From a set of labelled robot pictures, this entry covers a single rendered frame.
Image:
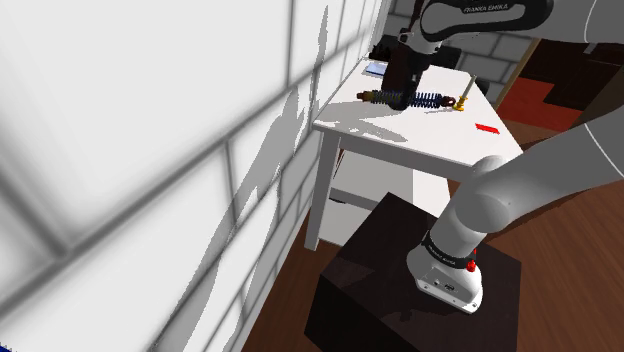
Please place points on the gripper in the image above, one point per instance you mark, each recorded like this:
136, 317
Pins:
402, 70

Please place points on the blue coil spring shock absorber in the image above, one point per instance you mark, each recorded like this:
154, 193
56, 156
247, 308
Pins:
430, 100

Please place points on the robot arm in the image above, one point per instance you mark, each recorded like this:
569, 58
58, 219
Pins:
492, 204

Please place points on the blue tablet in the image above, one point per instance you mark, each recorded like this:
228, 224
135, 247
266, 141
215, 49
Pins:
376, 69

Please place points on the white table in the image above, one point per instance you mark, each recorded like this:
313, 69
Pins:
419, 134

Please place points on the grey stick with yellow base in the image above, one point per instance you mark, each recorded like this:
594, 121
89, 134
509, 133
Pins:
460, 101

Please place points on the red flat card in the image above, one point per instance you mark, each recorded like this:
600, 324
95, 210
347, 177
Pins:
487, 128

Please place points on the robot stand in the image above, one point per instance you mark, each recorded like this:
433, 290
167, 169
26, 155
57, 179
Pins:
370, 292

